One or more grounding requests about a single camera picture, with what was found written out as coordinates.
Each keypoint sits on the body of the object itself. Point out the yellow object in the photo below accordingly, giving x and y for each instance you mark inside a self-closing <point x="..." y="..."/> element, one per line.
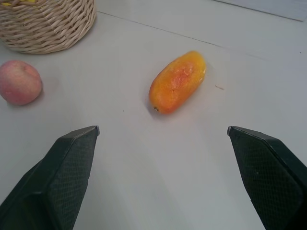
<point x="24" y="2"/>

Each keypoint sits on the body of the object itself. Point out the orange papaya fruit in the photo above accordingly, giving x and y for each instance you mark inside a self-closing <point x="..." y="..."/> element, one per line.
<point x="176" y="82"/>

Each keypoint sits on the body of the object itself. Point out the pink peach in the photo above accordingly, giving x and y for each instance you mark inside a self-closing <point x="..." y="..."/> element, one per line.
<point x="19" y="82"/>

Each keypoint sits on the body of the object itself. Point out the woven wicker basket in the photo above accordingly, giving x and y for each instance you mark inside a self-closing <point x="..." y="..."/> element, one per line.
<point x="45" y="26"/>

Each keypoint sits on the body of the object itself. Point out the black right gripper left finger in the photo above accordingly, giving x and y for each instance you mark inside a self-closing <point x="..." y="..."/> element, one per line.
<point x="60" y="177"/>

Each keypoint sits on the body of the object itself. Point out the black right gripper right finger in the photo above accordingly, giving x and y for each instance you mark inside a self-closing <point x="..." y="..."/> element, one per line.
<point x="271" y="177"/>

